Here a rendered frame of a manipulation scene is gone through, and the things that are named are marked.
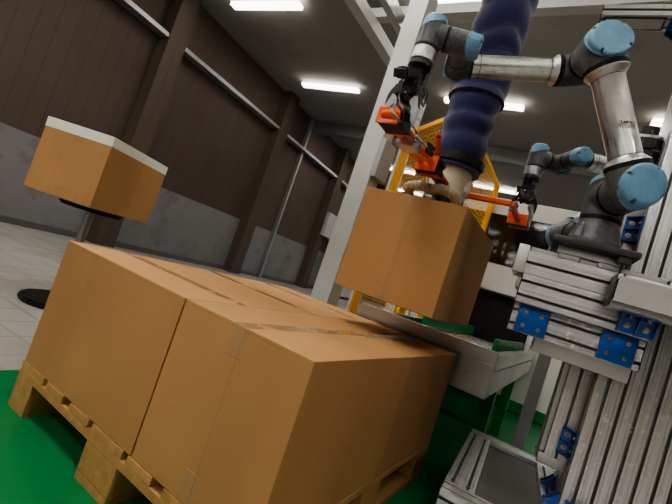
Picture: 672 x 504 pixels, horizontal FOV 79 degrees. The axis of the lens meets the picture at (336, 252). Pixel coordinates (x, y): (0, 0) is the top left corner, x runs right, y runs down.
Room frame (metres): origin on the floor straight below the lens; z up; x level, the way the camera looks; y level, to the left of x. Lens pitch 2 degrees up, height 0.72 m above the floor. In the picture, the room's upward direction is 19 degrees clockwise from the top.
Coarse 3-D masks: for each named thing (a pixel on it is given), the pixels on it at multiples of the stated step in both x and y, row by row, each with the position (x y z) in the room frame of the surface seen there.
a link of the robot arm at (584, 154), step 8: (568, 152) 1.71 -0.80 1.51; (576, 152) 1.65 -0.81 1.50; (584, 152) 1.65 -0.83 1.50; (592, 152) 1.65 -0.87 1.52; (560, 160) 1.75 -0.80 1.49; (568, 160) 1.70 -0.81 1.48; (576, 160) 1.66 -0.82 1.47; (584, 160) 1.65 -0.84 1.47; (592, 160) 1.67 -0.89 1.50; (600, 160) 1.67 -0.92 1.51; (568, 168) 1.74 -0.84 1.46; (584, 168) 1.70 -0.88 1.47; (592, 168) 1.69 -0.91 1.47; (600, 168) 1.69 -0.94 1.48
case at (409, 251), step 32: (384, 192) 1.55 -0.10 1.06; (384, 224) 1.52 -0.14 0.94; (416, 224) 1.46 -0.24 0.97; (448, 224) 1.41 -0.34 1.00; (352, 256) 1.57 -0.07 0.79; (384, 256) 1.50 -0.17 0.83; (416, 256) 1.44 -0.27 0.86; (448, 256) 1.39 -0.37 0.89; (480, 256) 1.73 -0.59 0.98; (352, 288) 1.54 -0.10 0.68; (384, 288) 1.48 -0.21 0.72; (416, 288) 1.42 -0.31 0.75; (448, 288) 1.45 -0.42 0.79; (448, 320) 1.58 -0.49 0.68
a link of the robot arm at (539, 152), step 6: (534, 144) 1.81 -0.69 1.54; (540, 144) 1.79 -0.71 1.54; (546, 144) 1.78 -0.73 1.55; (534, 150) 1.80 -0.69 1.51; (540, 150) 1.78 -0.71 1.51; (546, 150) 1.78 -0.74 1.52; (534, 156) 1.79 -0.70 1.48; (540, 156) 1.78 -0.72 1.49; (546, 156) 1.78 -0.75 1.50; (528, 162) 1.81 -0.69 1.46; (534, 162) 1.79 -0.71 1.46; (540, 162) 1.78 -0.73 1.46; (546, 162) 1.79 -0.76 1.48
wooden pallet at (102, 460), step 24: (24, 360) 1.31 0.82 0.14; (24, 384) 1.29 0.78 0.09; (48, 384) 1.23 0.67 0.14; (24, 408) 1.27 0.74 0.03; (48, 408) 1.33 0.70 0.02; (72, 408) 1.15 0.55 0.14; (96, 432) 1.08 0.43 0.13; (96, 456) 1.06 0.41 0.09; (120, 456) 1.02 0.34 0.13; (408, 456) 1.58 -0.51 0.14; (96, 480) 1.05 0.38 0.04; (120, 480) 1.04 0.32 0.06; (144, 480) 0.97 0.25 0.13; (384, 480) 1.60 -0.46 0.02; (408, 480) 1.68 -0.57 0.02
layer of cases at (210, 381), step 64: (64, 256) 1.31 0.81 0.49; (128, 256) 1.40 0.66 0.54; (64, 320) 1.25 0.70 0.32; (128, 320) 1.10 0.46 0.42; (192, 320) 0.98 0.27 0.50; (256, 320) 1.02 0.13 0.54; (320, 320) 1.42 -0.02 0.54; (64, 384) 1.19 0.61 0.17; (128, 384) 1.05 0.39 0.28; (192, 384) 0.95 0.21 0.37; (256, 384) 0.86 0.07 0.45; (320, 384) 0.84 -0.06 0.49; (384, 384) 1.15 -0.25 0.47; (128, 448) 1.01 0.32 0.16; (192, 448) 0.91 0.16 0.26; (256, 448) 0.83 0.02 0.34; (320, 448) 0.92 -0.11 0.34; (384, 448) 1.31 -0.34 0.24
